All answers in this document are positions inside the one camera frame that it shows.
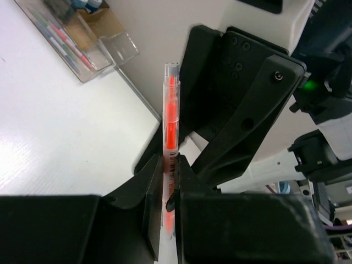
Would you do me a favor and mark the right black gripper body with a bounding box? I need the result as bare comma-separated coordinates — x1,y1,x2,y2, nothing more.
181,24,307,144

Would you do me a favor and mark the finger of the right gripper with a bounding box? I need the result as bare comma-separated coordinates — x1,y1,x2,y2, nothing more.
191,54,305,188

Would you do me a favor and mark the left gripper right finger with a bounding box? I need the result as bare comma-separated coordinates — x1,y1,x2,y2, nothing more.
174,155,336,263

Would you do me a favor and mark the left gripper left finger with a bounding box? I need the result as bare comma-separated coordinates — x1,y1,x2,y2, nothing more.
1,155,163,263

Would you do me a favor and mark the orange highlighter pen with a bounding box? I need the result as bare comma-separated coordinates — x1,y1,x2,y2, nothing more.
158,62,181,264

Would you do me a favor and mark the blue white tape roll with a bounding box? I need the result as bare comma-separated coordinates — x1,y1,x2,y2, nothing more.
85,0,103,13

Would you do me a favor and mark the green clear pen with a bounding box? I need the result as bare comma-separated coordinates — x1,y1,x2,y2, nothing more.
27,8,84,74

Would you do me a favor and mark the pink highlighter pen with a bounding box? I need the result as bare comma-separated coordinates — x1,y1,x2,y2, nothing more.
49,23,93,69

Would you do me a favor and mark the blue clear pen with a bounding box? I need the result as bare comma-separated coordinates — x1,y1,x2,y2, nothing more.
35,20,80,74

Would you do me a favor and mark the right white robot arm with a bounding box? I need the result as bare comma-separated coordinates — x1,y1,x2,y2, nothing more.
109,1,351,193

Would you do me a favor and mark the clear acrylic organizer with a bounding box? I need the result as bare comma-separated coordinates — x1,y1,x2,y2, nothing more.
16,1,139,83

